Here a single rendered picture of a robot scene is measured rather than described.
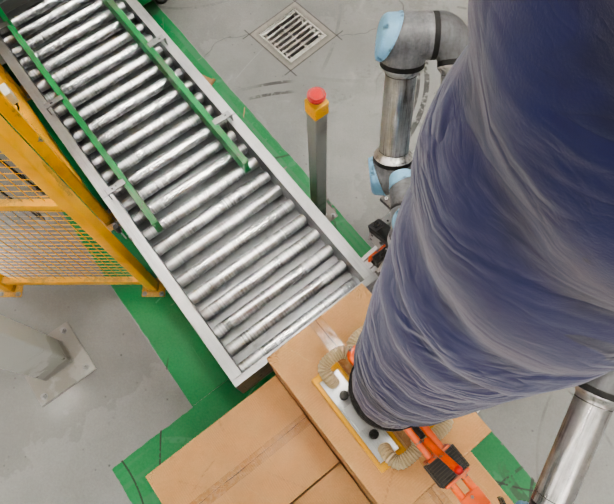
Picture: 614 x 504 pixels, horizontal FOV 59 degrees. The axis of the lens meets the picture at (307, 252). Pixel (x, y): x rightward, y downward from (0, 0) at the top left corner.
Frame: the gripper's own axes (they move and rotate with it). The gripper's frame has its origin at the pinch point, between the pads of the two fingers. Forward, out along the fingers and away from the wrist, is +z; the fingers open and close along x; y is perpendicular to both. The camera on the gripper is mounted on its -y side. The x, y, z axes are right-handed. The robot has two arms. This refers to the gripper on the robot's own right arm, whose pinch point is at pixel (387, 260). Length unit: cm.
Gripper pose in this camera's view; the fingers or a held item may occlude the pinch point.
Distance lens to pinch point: 170.5
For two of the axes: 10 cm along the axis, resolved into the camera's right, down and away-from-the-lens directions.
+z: 0.3, 3.6, 9.3
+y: 6.1, 7.4, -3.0
